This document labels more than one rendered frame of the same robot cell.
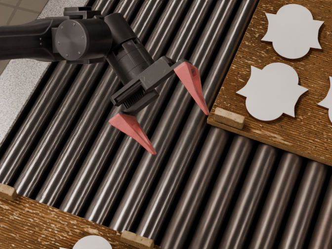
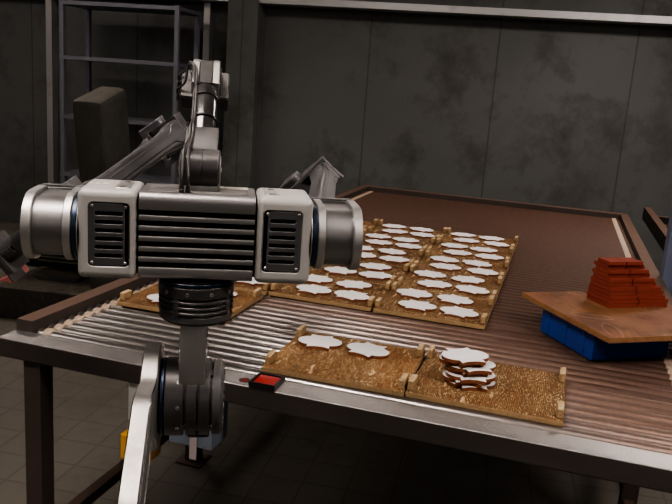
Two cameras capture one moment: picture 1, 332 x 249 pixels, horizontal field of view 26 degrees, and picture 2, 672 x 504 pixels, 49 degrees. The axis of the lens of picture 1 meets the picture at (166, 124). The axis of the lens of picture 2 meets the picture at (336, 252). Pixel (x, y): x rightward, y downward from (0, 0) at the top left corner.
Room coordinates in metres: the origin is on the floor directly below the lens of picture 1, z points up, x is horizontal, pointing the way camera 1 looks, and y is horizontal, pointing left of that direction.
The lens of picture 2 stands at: (0.61, 2.31, 1.72)
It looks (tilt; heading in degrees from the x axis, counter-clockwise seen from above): 12 degrees down; 264
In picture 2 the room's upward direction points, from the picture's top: 4 degrees clockwise
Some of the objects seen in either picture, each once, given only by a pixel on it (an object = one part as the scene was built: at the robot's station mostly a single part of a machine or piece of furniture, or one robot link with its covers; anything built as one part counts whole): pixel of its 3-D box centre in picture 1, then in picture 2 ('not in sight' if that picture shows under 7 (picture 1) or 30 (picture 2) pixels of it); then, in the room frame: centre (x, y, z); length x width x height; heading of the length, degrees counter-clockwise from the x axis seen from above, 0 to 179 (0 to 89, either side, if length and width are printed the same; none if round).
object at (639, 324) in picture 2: not in sight; (623, 313); (-0.64, -0.03, 1.03); 0.50 x 0.50 x 0.02; 12
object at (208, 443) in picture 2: not in sight; (197, 421); (0.77, 0.35, 0.77); 0.14 x 0.11 x 0.18; 158
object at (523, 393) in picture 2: not in sight; (489, 385); (-0.05, 0.40, 0.93); 0.41 x 0.35 x 0.02; 157
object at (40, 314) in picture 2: not in sight; (270, 230); (0.57, -1.82, 0.90); 4.04 x 0.06 x 0.10; 68
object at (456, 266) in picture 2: not in sight; (462, 265); (-0.33, -1.02, 0.94); 0.41 x 0.35 x 0.04; 157
